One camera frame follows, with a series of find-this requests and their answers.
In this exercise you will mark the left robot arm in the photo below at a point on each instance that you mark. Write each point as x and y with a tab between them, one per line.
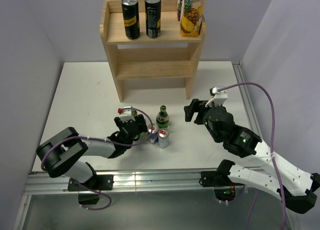
60	154

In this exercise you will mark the aluminium side rail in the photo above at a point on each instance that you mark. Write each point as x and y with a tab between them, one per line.
254	125

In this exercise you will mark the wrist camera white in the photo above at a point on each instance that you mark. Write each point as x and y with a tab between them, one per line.
218	97
126	114

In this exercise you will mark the wooden two-tier shelf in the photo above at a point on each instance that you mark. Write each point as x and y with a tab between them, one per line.
168	56

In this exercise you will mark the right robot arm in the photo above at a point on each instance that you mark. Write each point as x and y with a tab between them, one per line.
280	178

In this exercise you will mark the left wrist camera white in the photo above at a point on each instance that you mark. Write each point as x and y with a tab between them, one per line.
126	114

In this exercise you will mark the blue silver can right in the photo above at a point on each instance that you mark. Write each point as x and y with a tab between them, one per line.
163	137

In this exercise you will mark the green glass bottle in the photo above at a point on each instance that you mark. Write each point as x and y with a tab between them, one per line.
135	113
162	118

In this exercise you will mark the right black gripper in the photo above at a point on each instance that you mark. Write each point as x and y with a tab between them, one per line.
195	105

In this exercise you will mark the dark grey can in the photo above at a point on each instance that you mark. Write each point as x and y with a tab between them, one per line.
153	18

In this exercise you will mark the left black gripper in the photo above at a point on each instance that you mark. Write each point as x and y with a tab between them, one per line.
143	127

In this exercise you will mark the black yellow tall can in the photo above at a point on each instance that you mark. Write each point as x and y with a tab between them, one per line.
130	12

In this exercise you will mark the blue silver can left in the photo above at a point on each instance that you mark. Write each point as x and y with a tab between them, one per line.
153	133

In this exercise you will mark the pineapple juice carton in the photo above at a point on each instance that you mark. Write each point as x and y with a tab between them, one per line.
191	16

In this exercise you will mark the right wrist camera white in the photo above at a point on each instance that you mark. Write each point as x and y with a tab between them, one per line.
218	97

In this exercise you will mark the blue silver can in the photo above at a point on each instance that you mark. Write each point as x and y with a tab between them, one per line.
163	137
153	133

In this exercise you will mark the aluminium front rail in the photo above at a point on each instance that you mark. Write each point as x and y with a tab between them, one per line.
40	183

